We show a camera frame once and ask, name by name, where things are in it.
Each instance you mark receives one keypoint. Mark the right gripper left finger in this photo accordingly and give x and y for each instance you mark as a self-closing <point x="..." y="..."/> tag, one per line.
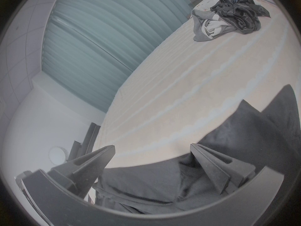
<point x="96" y="166"/>

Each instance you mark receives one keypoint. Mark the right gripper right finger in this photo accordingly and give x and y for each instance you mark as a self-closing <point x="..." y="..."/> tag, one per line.
<point x="208" y="166"/>

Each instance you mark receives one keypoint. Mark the black T-shirt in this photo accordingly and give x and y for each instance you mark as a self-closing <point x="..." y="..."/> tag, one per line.
<point x="247" y="135"/>

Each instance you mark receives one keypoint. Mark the bed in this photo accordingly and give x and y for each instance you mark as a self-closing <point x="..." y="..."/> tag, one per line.
<point x="188" y="90"/>

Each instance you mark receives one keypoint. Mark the pile of clothes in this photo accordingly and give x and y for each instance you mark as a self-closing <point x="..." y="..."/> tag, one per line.
<point x="235" y="15"/>

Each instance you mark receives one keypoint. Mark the dark chest of drawers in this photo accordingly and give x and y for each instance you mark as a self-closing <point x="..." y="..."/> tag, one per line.
<point x="88" y="138"/>

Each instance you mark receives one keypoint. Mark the round white-framed mirror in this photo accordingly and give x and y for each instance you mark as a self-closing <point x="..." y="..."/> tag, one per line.
<point x="57" y="155"/>

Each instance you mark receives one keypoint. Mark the blue-green curtain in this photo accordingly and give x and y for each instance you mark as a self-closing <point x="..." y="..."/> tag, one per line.
<point x="105" y="36"/>

